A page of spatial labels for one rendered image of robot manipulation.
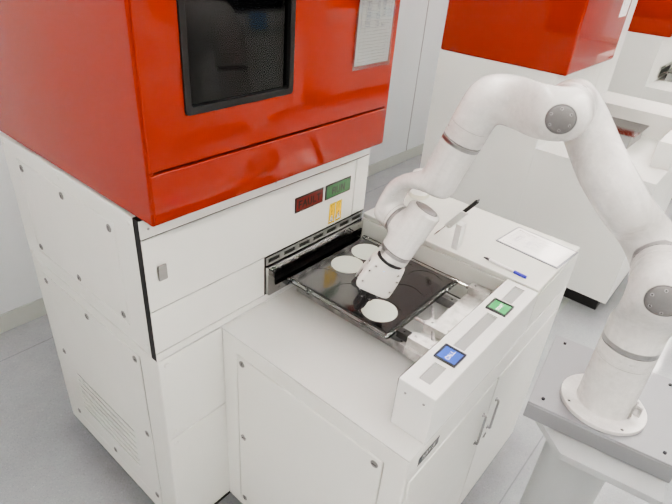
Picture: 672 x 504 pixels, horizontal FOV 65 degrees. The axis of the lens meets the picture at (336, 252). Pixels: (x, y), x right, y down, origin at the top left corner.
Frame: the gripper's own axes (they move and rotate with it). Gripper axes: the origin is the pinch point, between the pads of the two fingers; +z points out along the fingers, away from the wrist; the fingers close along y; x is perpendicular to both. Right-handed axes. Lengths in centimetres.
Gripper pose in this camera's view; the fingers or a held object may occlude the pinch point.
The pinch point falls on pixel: (360, 301)
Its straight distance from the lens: 142.7
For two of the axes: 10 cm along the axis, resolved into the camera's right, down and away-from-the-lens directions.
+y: 8.7, 3.9, 3.1
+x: -0.7, -5.2, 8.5
